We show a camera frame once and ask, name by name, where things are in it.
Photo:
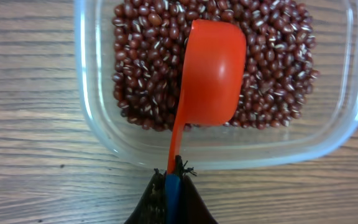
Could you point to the red beans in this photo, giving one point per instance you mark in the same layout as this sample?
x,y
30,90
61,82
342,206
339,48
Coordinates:
x,y
150,42

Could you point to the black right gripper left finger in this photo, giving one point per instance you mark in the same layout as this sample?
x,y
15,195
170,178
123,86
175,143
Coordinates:
x,y
151,208

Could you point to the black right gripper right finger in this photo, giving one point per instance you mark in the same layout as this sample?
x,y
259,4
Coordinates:
x,y
191,208

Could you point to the clear plastic container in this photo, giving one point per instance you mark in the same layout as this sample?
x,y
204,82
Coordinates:
x,y
328,119

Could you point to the red scoop blue handle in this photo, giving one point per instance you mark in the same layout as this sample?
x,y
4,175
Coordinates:
x,y
211,81

